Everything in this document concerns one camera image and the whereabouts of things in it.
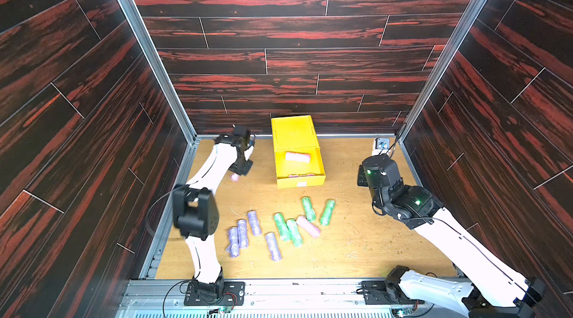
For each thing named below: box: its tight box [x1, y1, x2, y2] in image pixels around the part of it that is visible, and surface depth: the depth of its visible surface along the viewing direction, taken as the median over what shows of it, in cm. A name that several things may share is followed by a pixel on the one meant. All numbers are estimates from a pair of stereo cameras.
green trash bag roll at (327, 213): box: [319, 198, 337, 227], surface depth 93 cm
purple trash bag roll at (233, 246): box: [225, 226, 240, 259], surface depth 85 cm
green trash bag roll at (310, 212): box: [301, 196, 317, 223], surface depth 93 cm
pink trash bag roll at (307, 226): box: [295, 214, 321, 239], surface depth 90 cm
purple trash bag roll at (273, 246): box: [264, 232, 283, 262], surface depth 85 cm
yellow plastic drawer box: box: [270, 114, 327, 189], surface depth 92 cm
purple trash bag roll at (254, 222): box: [247, 210, 262, 237], surface depth 90 cm
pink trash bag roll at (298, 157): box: [285, 151, 311, 163], surface depth 91 cm
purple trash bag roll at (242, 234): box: [237, 219, 249, 249], surface depth 88 cm
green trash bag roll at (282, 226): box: [273, 212, 291, 242], surface depth 88 cm
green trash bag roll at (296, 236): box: [286, 218, 304, 248], surface depth 88 cm
